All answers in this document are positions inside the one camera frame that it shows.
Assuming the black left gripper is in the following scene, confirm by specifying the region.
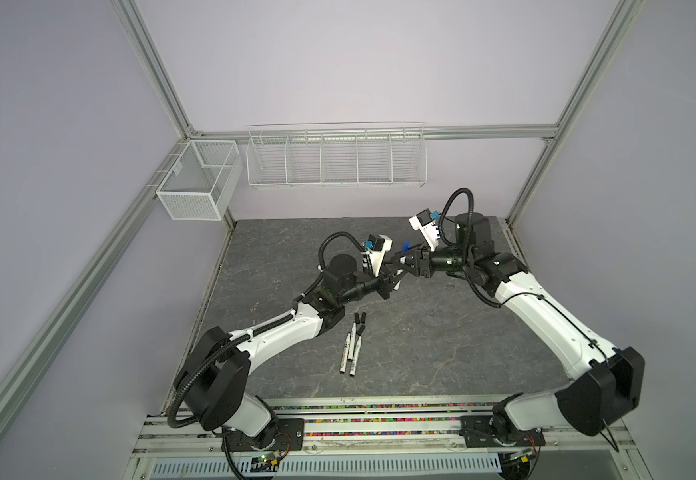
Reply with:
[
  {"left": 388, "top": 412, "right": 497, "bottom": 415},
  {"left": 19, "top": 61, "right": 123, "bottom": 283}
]
[{"left": 339, "top": 259, "right": 409, "bottom": 306}]

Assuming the white marker blue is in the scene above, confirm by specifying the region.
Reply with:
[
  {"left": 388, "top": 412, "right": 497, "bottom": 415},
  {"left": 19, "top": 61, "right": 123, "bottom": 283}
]
[{"left": 393, "top": 241, "right": 410, "bottom": 291}]

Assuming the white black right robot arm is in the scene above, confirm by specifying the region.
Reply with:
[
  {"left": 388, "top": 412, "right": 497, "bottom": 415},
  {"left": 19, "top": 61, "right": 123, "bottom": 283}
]
[{"left": 397, "top": 188, "right": 646, "bottom": 444}]

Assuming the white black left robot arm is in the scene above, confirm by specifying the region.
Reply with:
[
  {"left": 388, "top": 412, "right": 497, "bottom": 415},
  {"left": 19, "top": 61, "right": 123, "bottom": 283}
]
[{"left": 165, "top": 231, "right": 421, "bottom": 438}]

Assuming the white marker pen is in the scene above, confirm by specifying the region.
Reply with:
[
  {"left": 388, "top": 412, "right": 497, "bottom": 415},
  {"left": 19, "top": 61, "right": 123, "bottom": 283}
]
[
  {"left": 349, "top": 336, "right": 362, "bottom": 377},
  {"left": 339, "top": 333, "right": 350, "bottom": 374},
  {"left": 347, "top": 322, "right": 357, "bottom": 361}
]

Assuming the white mesh square basket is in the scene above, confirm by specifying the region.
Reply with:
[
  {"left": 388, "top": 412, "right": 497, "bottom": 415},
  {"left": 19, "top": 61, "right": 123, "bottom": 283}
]
[{"left": 156, "top": 140, "right": 244, "bottom": 221}]

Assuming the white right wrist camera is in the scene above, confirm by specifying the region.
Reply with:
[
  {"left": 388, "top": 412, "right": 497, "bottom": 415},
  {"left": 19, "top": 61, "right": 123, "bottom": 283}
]
[{"left": 409, "top": 209, "right": 441, "bottom": 251}]

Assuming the white wire long basket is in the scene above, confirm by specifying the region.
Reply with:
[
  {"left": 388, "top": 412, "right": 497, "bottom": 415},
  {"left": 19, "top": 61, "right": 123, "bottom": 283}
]
[{"left": 246, "top": 122, "right": 428, "bottom": 188}]

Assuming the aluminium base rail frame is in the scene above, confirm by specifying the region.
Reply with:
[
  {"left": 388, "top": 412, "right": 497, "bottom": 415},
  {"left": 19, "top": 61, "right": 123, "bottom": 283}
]
[{"left": 125, "top": 395, "right": 651, "bottom": 479}]

